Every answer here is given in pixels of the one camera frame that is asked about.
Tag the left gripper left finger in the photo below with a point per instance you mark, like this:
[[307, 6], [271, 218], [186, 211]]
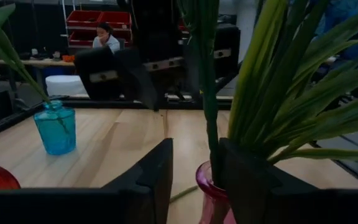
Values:
[[154, 186]]

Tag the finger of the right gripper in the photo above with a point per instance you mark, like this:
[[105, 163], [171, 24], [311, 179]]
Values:
[[145, 84]]

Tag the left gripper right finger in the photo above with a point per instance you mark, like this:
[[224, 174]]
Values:
[[247, 186]]

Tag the pink glass vase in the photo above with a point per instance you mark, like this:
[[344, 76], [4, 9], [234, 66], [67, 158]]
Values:
[[211, 202]]

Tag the blue glass vase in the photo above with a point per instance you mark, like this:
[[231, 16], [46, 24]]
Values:
[[56, 130]]

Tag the white bucket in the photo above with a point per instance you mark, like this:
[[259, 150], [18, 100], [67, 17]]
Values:
[[64, 85]]

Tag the small orange object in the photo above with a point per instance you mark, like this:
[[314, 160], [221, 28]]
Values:
[[68, 58]]

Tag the person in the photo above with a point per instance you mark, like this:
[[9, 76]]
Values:
[[106, 42]]

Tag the red storage bin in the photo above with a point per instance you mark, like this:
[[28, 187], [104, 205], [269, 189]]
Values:
[[84, 18], [117, 20], [79, 39]]

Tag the wooden desk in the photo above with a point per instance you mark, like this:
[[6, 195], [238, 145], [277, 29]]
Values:
[[42, 63]]

